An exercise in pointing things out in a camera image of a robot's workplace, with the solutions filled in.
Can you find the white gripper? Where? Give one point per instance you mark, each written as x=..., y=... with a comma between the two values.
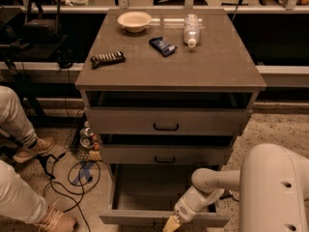
x=182, y=210

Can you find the grey bottom drawer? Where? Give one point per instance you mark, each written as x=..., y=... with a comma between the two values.
x=145, y=194

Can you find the grey drawer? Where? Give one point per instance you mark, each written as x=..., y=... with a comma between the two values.
x=145, y=194
x=178, y=121
x=165, y=149

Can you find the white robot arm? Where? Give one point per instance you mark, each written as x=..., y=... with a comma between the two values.
x=273, y=186

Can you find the grey middle drawer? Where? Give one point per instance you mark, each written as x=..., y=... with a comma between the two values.
x=165, y=149

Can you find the grey top drawer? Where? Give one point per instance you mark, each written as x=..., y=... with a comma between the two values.
x=178, y=121

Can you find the grey drawer cabinet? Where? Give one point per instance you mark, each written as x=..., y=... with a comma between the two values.
x=217, y=74

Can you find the tan lower shoe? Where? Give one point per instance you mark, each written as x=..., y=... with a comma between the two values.
x=56, y=221

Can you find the tan shoe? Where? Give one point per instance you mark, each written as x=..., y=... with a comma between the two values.
x=41, y=146
x=56, y=221

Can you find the tan upper shoe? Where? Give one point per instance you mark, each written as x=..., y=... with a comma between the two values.
x=41, y=146

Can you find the person's lower leg beige trousers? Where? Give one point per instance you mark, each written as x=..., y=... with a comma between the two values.
x=17, y=199

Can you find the person's leg beige trousers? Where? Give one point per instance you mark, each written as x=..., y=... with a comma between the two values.
x=13, y=118
x=17, y=199

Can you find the blue snack packet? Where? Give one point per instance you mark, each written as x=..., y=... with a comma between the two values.
x=163, y=47

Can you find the dark striped snack bar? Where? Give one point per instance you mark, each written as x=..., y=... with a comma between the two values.
x=107, y=59

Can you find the person's upper leg beige trousers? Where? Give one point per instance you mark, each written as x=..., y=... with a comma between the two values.
x=13, y=118

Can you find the clear plastic water bottle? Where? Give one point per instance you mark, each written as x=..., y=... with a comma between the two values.
x=191, y=30

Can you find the white bowl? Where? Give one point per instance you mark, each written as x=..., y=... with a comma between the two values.
x=134, y=22

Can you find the black bag on shelf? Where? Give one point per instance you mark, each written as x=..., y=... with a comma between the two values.
x=42, y=30

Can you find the wire basket with cans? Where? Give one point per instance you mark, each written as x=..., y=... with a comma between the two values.
x=81, y=141

